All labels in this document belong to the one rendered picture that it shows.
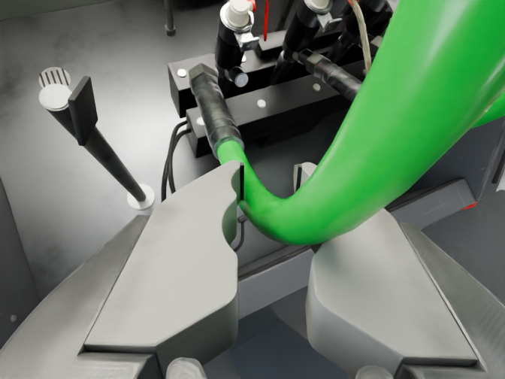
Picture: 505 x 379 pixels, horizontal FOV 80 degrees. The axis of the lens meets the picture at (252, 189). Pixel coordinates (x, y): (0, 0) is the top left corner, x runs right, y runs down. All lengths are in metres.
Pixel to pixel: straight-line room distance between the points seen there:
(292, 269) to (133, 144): 0.31
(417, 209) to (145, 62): 0.49
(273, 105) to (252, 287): 0.22
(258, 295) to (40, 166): 0.37
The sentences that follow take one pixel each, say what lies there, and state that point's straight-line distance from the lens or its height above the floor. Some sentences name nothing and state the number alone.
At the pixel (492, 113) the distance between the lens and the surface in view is 0.22.
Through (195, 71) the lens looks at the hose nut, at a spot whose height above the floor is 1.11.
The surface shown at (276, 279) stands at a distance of 0.38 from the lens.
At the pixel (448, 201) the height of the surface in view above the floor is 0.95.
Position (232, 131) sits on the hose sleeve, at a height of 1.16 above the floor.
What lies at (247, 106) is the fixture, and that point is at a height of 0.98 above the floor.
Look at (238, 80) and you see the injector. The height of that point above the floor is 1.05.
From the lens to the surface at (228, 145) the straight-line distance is 0.16.
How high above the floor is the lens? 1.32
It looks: 74 degrees down
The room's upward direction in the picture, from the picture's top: 47 degrees clockwise
